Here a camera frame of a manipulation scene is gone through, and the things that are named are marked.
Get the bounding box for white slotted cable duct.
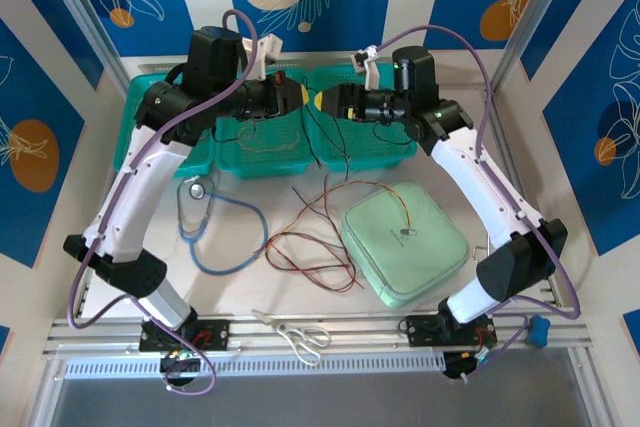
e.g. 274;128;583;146
64;351;446;382

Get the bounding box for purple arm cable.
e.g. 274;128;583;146
374;24;584;383
66;9;261;395

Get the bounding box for blue stethoscope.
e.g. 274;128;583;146
175;171;269;277

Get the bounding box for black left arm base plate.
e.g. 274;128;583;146
138;316;232;353

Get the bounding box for mint green zip case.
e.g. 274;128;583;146
341;180;471;309

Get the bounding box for aluminium frame post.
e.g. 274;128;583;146
34;0;132;93
487;0;589;94

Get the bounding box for teal perforated plastic basket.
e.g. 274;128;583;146
213;66;317;181
113;71;217;181
310;64;419;173

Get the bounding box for small blue clamp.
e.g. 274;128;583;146
524;314;551;348

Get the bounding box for thin yellow cable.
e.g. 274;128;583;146
294;179;416;243

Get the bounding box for thin red cable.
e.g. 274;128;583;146
264;230;365;294
294;179;401;248

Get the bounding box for white handled scissors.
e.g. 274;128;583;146
251;308;333;368

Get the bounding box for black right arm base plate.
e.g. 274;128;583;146
405;314;499;348

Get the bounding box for aluminium front rail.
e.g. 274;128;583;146
42;314;596;358

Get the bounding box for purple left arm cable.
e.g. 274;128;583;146
66;9;261;395

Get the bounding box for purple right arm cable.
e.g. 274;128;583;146
374;24;584;383

